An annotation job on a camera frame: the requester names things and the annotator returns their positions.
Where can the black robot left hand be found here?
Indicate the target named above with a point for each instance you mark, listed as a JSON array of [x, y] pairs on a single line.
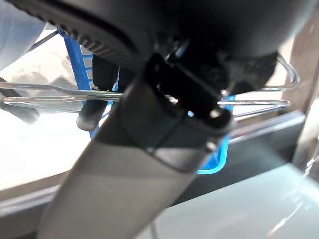
[[124, 186]]

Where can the blue plastic shopping basket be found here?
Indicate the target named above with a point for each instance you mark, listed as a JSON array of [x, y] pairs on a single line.
[[76, 64]]

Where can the black robot left foot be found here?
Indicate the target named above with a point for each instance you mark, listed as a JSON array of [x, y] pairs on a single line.
[[22, 114]]

